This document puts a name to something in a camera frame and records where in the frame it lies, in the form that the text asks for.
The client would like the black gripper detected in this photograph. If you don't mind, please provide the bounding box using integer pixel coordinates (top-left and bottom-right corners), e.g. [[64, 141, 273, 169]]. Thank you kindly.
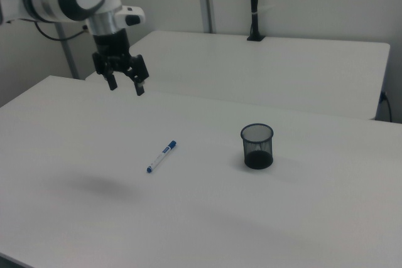
[[92, 28, 149, 97]]

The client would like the blue and white marker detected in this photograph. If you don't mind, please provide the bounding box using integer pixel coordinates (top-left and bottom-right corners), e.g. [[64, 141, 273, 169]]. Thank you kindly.
[[145, 139, 178, 174]]

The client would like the white adjacent table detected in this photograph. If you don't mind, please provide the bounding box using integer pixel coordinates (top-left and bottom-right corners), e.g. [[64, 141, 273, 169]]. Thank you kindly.
[[85, 30, 391, 121]]

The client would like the black mesh pen cup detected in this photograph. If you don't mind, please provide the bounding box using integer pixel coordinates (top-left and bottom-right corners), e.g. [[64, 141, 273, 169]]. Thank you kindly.
[[240, 123, 274, 170]]

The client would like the black pole with clamp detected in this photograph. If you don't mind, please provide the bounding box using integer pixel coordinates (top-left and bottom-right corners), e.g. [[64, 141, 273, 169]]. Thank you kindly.
[[246, 0, 266, 42]]

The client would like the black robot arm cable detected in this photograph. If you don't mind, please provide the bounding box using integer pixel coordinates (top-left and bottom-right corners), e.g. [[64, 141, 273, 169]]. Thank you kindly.
[[33, 20, 95, 41]]

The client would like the black power cable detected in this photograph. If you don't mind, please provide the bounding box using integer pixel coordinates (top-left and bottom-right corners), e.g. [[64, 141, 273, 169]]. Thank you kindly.
[[379, 91, 394, 123]]

